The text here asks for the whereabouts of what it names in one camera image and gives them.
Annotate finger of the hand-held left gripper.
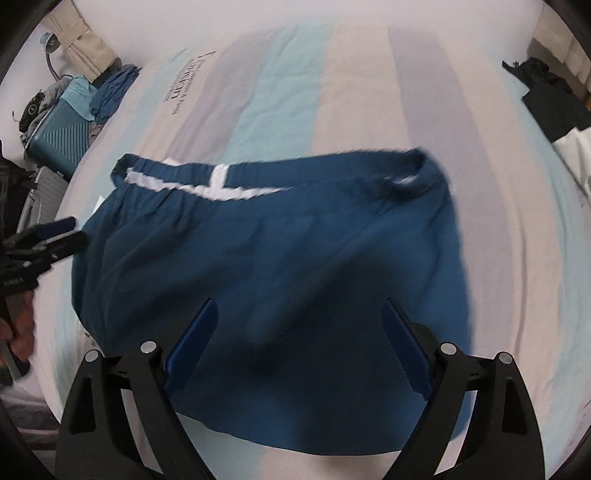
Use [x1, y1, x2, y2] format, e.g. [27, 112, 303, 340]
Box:
[45, 230, 89, 262]
[34, 216, 78, 239]

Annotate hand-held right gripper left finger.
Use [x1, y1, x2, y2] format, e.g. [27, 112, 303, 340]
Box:
[54, 298, 220, 480]

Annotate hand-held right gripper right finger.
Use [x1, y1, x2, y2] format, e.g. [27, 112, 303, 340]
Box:
[379, 298, 546, 480]

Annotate blue and white jacket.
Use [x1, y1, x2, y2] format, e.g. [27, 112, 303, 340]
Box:
[71, 147, 475, 456]

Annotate grey clothes pile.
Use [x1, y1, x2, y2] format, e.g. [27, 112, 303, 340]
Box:
[17, 80, 71, 140]

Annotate crumpled blue clothes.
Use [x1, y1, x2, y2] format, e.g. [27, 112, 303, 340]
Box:
[89, 65, 145, 126]

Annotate person's left hand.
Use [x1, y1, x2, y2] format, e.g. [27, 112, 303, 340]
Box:
[0, 290, 38, 366]

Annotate grey ribbed suitcase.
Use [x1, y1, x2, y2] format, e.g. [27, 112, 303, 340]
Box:
[21, 165, 71, 232]

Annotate black backpack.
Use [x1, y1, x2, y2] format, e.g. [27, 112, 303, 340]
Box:
[0, 140, 38, 241]

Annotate teal suitcase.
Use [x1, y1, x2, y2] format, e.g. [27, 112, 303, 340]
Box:
[25, 92, 100, 182]

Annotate light blue cloth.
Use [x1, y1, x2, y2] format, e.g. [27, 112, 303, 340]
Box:
[61, 75, 101, 121]

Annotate gooseneck desk lamp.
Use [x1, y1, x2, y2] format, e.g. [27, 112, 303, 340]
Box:
[39, 31, 64, 82]

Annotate beige curtain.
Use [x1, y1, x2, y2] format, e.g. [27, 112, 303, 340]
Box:
[43, 4, 119, 85]

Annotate white cloth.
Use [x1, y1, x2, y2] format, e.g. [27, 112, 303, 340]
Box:
[553, 128, 591, 186]

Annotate striped bed sheet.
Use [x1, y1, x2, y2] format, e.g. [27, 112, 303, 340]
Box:
[32, 22, 591, 480]

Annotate black cloth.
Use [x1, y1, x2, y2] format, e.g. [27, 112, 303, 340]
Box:
[502, 56, 591, 140]

